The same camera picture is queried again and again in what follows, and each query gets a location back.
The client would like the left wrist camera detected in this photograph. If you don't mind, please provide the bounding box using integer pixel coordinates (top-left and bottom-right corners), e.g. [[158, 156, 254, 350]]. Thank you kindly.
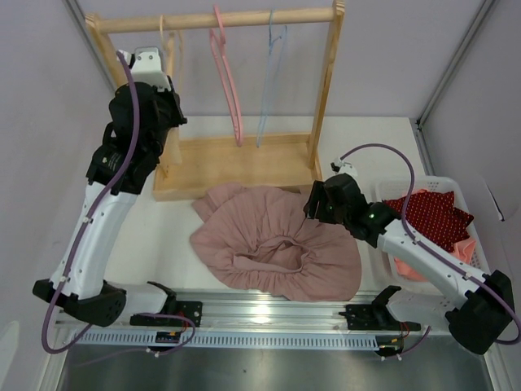
[[127, 46, 172, 92]]

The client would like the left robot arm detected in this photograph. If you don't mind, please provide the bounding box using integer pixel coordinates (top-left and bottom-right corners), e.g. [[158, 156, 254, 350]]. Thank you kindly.
[[33, 82, 187, 327]]

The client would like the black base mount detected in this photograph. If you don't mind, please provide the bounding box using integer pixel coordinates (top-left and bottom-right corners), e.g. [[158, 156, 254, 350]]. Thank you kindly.
[[120, 281, 203, 327], [338, 285, 421, 332]]

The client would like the salmon pink cloth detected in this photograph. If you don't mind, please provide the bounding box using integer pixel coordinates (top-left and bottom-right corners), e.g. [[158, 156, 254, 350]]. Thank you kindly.
[[394, 187, 478, 282]]

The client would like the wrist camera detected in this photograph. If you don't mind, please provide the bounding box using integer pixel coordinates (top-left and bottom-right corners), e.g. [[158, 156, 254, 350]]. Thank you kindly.
[[127, 46, 172, 92], [331, 157, 358, 178]]

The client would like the aluminium mounting rail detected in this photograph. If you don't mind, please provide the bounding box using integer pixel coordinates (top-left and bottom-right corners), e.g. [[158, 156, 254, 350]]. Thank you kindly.
[[55, 288, 500, 336]]

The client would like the red polka dot cloth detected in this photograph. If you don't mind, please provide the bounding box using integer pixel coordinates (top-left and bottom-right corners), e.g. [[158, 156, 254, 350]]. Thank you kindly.
[[382, 190, 475, 254]]

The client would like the pink plastic hanger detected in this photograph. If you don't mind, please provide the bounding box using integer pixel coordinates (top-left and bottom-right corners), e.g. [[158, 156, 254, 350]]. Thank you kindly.
[[209, 4, 243, 147]]

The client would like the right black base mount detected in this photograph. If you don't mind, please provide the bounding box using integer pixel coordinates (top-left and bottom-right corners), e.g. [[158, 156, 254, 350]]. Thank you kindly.
[[338, 285, 421, 332]]

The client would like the blue wire hanger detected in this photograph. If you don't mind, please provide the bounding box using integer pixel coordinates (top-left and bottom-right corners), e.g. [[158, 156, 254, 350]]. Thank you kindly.
[[256, 9, 287, 148]]

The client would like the cream plastic hanger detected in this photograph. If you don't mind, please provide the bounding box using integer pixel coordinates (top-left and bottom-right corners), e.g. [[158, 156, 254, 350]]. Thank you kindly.
[[158, 14, 185, 168]]

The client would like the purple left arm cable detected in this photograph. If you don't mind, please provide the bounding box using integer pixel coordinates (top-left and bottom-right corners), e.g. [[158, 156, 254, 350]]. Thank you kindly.
[[42, 50, 196, 354]]

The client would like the pink pleated skirt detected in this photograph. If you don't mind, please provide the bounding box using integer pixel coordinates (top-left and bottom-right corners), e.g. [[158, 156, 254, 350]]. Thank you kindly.
[[190, 183, 362, 301]]

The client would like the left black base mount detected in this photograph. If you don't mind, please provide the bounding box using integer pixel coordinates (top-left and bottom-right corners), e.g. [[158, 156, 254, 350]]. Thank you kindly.
[[120, 281, 203, 327]]

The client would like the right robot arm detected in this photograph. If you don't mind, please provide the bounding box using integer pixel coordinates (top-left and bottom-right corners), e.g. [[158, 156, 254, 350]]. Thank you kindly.
[[304, 174, 520, 355]]

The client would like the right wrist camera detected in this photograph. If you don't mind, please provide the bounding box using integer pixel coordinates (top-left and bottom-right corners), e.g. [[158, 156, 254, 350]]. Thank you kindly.
[[331, 157, 358, 178]]

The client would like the white slotted cable duct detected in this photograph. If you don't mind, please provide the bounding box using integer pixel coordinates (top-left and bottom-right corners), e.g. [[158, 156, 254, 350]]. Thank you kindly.
[[79, 330, 380, 351]]

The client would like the white plastic basket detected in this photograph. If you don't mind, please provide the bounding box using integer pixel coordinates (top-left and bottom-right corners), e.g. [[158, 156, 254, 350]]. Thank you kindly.
[[374, 175, 490, 294]]

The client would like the wooden clothes rack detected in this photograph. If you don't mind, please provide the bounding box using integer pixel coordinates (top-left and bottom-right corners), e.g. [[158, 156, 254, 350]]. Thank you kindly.
[[85, 1, 345, 201]]

